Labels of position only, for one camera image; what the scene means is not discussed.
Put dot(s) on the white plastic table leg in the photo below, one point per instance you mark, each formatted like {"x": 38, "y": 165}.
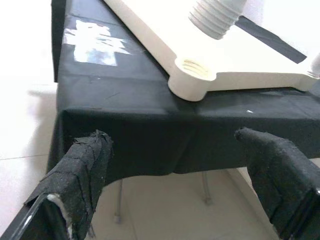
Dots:
{"x": 215, "y": 17}
{"x": 315, "y": 67}

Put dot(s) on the white children table top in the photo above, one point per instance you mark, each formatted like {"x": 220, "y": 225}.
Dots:
{"x": 250, "y": 62}

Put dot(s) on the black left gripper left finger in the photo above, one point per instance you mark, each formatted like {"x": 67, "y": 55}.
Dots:
{"x": 75, "y": 180}

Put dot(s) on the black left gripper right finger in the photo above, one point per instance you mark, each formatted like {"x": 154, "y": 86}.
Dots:
{"x": 282, "y": 180}

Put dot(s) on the grey metal table frame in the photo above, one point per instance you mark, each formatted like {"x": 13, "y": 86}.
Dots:
{"x": 117, "y": 215}

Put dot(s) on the crumpled clear tape piece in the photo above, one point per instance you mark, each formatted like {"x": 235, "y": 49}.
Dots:
{"x": 95, "y": 47}

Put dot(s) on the black tablecloth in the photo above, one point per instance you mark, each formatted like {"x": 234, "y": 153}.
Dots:
{"x": 137, "y": 120}

